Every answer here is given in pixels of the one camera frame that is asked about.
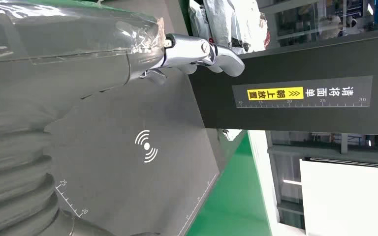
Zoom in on ruler label sticker yellow patch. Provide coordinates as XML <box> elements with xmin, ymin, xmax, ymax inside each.
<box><xmin>233</xmin><ymin>76</ymin><xmax>373</xmax><ymax>109</ymax></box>

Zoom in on flat pale grey parcel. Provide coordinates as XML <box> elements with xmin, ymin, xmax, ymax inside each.
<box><xmin>188</xmin><ymin>0</ymin><xmax>213</xmax><ymax>43</ymax></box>

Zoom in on white parcel bold black letters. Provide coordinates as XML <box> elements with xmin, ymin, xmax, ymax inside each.
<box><xmin>217</xmin><ymin>128</ymin><xmax>244</xmax><ymax>141</ymax></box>

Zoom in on grey-white parcel small red dot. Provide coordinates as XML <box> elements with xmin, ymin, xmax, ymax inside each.
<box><xmin>205</xmin><ymin>0</ymin><xmax>271</xmax><ymax>55</ymax></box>

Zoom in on black scanner machine column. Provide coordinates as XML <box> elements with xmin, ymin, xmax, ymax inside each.
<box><xmin>188</xmin><ymin>28</ymin><xmax>378</xmax><ymax>136</ymax></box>

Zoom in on black scanner machine platform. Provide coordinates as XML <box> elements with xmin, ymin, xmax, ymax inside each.
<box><xmin>44</xmin><ymin>0</ymin><xmax>249</xmax><ymax>236</ymax></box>

